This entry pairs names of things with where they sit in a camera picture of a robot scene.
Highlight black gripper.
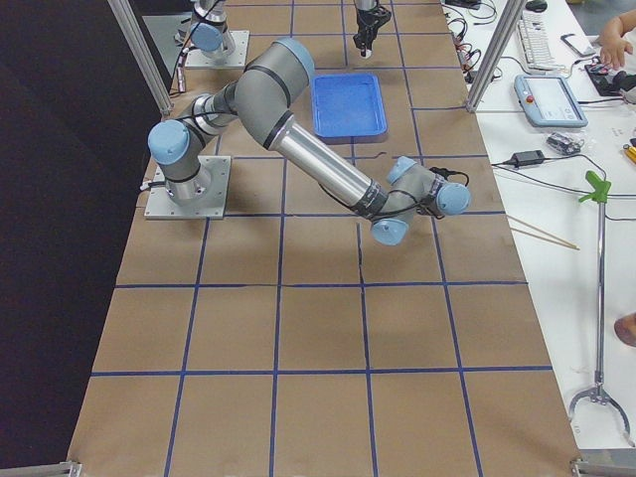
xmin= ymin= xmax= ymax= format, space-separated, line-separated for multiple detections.
xmin=353 ymin=7 xmax=391 ymax=51

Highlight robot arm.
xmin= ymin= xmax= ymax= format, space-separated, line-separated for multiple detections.
xmin=148 ymin=37 xmax=471 ymax=245
xmin=186 ymin=1 xmax=392 ymax=59

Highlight blue plastic tray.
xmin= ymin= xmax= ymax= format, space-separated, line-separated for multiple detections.
xmin=310 ymin=73 xmax=388 ymax=143

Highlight person's hand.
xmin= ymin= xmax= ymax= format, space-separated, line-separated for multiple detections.
xmin=598 ymin=10 xmax=635 ymax=70

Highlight white keyboard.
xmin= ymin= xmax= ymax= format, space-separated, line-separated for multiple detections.
xmin=517 ymin=10 xmax=557 ymax=71

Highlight black computer mouse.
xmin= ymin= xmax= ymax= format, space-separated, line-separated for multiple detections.
xmin=525 ymin=0 xmax=548 ymax=13

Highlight blue teach pendant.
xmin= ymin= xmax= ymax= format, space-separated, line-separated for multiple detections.
xmin=514 ymin=75 xmax=588 ymax=128

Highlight black power adapter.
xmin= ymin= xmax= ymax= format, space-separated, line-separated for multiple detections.
xmin=511 ymin=150 xmax=546 ymax=168

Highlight black smartphone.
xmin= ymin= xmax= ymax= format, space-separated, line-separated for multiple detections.
xmin=560 ymin=33 xmax=595 ymax=57

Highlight bagged small parts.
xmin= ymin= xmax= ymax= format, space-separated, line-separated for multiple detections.
xmin=547 ymin=132 xmax=584 ymax=156

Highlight wooden chopstick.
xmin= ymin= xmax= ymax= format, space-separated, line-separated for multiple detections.
xmin=511 ymin=228 xmax=580 ymax=250
xmin=507 ymin=215 xmax=568 ymax=241

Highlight green reacher grabber tool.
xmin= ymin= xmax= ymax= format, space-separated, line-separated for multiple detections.
xmin=567 ymin=170 xmax=635 ymax=447

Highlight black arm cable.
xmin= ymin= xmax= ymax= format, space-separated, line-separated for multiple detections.
xmin=317 ymin=166 xmax=472 ymax=220

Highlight aluminium frame post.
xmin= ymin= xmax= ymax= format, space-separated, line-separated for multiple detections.
xmin=465 ymin=0 xmax=525 ymax=112
xmin=107 ymin=0 xmax=173 ymax=117

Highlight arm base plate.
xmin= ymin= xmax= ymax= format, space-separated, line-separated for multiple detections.
xmin=185 ymin=30 xmax=249 ymax=70
xmin=144 ymin=155 xmax=232 ymax=220

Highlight left aluminium frame post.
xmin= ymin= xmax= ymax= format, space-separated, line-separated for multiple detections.
xmin=107 ymin=0 xmax=173 ymax=117

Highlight aluminium corner bracket right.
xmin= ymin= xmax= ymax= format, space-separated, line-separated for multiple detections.
xmin=570 ymin=448 xmax=636 ymax=477

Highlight aluminium corner bracket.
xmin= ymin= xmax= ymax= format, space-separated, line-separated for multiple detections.
xmin=0 ymin=461 xmax=82 ymax=477
xmin=570 ymin=448 xmax=636 ymax=477

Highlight aluminium corner bracket left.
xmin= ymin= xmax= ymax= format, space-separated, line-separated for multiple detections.
xmin=0 ymin=461 xmax=82 ymax=477

